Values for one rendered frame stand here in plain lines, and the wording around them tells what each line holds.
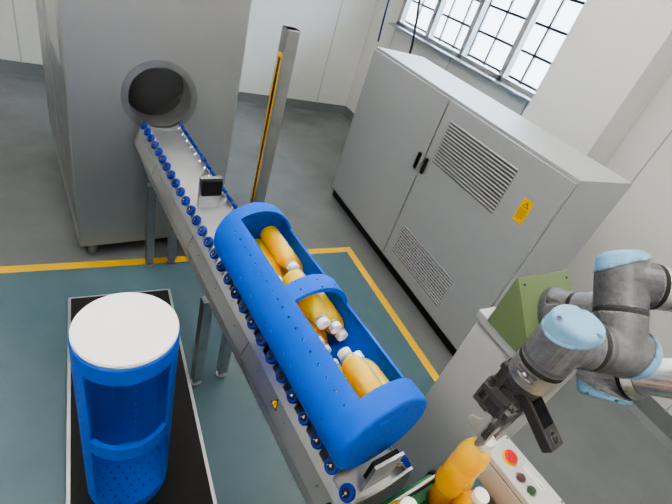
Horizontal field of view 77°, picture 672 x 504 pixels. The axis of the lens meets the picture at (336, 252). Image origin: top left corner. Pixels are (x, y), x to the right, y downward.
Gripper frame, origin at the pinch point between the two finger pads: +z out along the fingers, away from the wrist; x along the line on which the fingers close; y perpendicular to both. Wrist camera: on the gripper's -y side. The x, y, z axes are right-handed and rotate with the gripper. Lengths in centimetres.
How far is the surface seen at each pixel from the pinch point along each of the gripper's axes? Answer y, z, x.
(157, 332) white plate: 71, 24, 51
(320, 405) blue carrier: 28.4, 14.8, 22.8
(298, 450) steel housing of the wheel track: 30, 40, 22
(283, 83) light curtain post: 158, -20, -23
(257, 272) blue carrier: 74, 10, 21
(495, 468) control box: -3.2, 19.7, -15.0
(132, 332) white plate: 73, 24, 57
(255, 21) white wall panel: 511, 25, -170
